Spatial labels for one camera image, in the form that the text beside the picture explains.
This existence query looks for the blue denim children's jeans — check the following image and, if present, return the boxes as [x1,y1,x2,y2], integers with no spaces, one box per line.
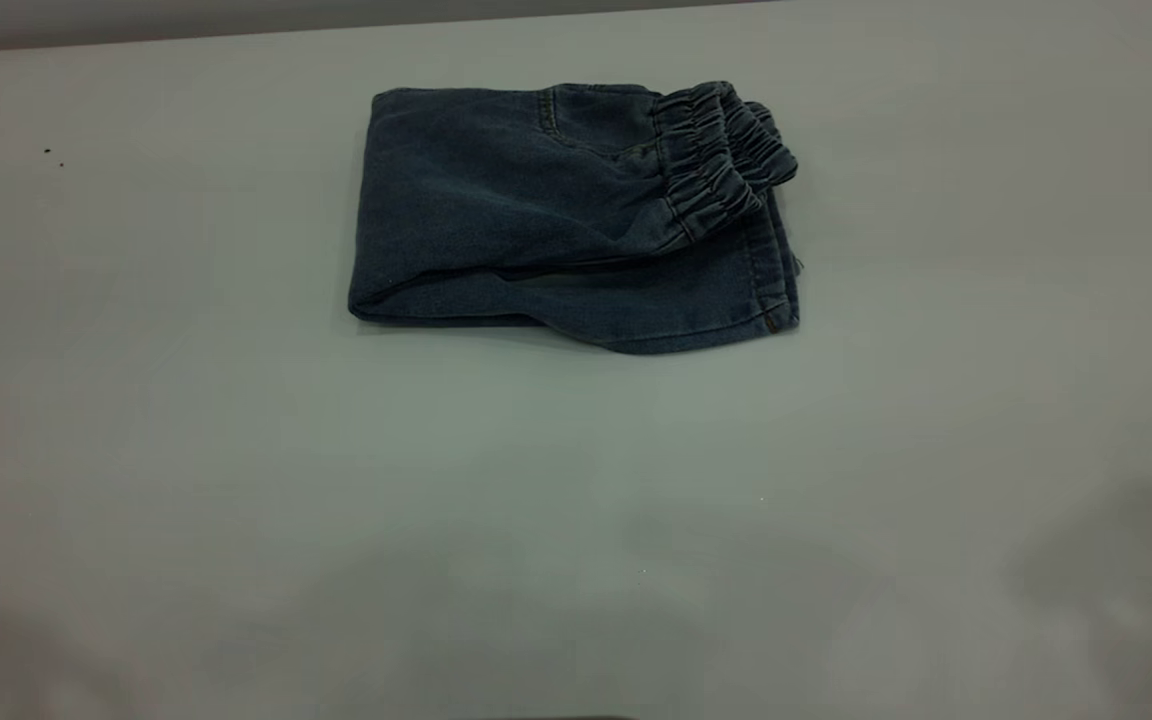
[347,80,804,357]

